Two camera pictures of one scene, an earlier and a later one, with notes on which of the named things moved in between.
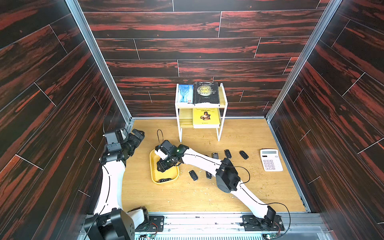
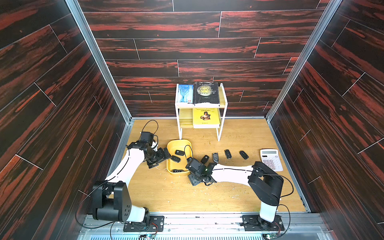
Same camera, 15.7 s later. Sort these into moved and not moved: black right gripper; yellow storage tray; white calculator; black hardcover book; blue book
Moved: black right gripper; yellow storage tray
Not moved: black hardcover book; white calculator; blue book
